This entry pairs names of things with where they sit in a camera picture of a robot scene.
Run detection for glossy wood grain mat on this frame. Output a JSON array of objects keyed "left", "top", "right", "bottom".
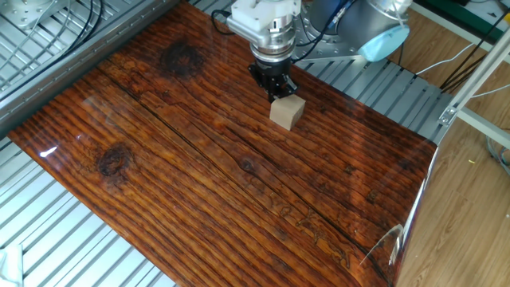
[{"left": 7, "top": 0, "right": 438, "bottom": 287}]

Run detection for white wrist mount housing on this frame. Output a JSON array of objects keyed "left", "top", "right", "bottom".
[{"left": 226, "top": 0, "right": 303, "bottom": 37}]

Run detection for thin black cables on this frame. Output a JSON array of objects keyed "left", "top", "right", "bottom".
[{"left": 440, "top": 10, "right": 510, "bottom": 92}]

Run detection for grey cable coil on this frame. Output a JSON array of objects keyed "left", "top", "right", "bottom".
[{"left": 484, "top": 135, "right": 510, "bottom": 176}]

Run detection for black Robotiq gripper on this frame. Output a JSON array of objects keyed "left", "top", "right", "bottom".
[{"left": 247, "top": 58, "right": 298, "bottom": 103}]

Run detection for black cables on rack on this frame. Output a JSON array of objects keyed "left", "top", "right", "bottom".
[{"left": 59, "top": 0, "right": 104, "bottom": 57}]

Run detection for aluminium frame post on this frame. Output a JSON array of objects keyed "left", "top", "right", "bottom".
[{"left": 437, "top": 26, "right": 510, "bottom": 128}]

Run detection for white cable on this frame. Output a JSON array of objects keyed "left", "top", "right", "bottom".
[{"left": 414, "top": 41, "right": 476, "bottom": 77}]

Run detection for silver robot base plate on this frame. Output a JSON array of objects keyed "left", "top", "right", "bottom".
[{"left": 294, "top": 3, "right": 363, "bottom": 63}]

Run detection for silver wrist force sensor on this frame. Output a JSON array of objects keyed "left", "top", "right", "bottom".
[{"left": 226, "top": 15, "right": 298, "bottom": 65}]

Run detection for small light wooden block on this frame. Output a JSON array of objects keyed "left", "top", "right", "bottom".
[{"left": 269, "top": 93, "right": 307, "bottom": 132}]

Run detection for aluminium frame beam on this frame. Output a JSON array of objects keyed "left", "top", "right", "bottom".
[{"left": 456, "top": 107, "right": 510, "bottom": 151}]

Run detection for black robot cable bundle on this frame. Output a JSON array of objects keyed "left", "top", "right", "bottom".
[{"left": 210, "top": 0, "right": 351, "bottom": 65}]

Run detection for grey metal table rail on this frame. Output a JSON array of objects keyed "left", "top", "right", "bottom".
[{"left": 0, "top": 0, "right": 180, "bottom": 139}]

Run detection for silver plate with holes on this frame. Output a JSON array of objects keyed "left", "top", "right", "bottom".
[{"left": 0, "top": 0, "right": 71, "bottom": 29}]

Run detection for white crumpled cloth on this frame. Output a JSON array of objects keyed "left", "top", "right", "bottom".
[{"left": 0, "top": 243, "right": 24, "bottom": 287}]

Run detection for metal wire grid rack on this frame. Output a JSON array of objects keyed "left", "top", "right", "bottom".
[{"left": 0, "top": 15, "right": 132, "bottom": 95}]

